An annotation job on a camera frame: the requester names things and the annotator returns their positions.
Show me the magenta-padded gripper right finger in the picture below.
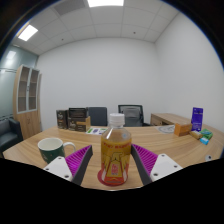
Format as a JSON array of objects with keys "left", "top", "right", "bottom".
[{"left": 130, "top": 143, "right": 184, "bottom": 187}]

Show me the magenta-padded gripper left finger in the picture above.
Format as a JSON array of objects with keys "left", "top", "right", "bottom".
[{"left": 42, "top": 144, "right": 94, "bottom": 187}]

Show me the yellow-labelled tea drink bottle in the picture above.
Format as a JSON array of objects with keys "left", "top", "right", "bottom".
[{"left": 100, "top": 112, "right": 133, "bottom": 185}]

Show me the green and white mug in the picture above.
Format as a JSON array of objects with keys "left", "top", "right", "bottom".
[{"left": 37, "top": 137, "right": 77, "bottom": 165}]

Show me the orange cardboard box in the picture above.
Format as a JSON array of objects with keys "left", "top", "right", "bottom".
[{"left": 173, "top": 122, "right": 193, "bottom": 137}]

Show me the flat round red coaster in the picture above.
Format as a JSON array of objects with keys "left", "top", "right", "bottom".
[{"left": 96, "top": 167, "right": 129, "bottom": 187}]

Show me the small beige box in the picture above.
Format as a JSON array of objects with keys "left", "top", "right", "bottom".
[{"left": 189, "top": 130, "right": 203, "bottom": 140}]

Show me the wooden side desk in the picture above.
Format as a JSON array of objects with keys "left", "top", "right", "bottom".
[{"left": 149, "top": 112, "right": 193, "bottom": 127}]

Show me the brown gold-printed box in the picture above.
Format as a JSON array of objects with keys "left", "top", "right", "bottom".
[{"left": 67, "top": 116, "right": 92, "bottom": 133}]

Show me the tall dark brown box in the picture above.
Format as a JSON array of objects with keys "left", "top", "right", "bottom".
[{"left": 55, "top": 109, "right": 69, "bottom": 130}]

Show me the small light blue packet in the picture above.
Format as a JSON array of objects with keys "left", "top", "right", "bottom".
[{"left": 199, "top": 136, "right": 210, "bottom": 146}]

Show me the white printed leaflet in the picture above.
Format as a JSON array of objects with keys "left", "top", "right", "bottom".
[{"left": 85, "top": 126, "right": 108, "bottom": 136}]

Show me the wooden glass-door shelf cabinet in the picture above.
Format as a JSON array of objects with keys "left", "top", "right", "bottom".
[{"left": 12, "top": 64, "right": 43, "bottom": 140}]

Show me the green packet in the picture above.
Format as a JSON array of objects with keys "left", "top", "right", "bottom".
[{"left": 199, "top": 128, "right": 214, "bottom": 140}]

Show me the standing purple box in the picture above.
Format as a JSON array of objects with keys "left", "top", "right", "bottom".
[{"left": 190, "top": 106, "right": 204, "bottom": 132}]

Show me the black leather sofa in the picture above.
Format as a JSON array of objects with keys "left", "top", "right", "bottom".
[{"left": 0, "top": 117, "right": 24, "bottom": 154}]

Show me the black mesh office chair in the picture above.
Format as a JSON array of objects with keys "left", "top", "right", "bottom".
[{"left": 117, "top": 104, "right": 151, "bottom": 128}]

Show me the grey padded office chair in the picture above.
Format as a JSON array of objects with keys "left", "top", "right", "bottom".
[{"left": 87, "top": 106, "right": 109, "bottom": 127}]

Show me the square ceiling light panel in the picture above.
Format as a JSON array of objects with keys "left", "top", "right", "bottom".
[
  {"left": 86, "top": 0, "right": 125, "bottom": 8},
  {"left": 17, "top": 24, "right": 39, "bottom": 42}
]

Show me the ceiling air vent grille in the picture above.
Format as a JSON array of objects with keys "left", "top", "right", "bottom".
[{"left": 53, "top": 0, "right": 88, "bottom": 16}]

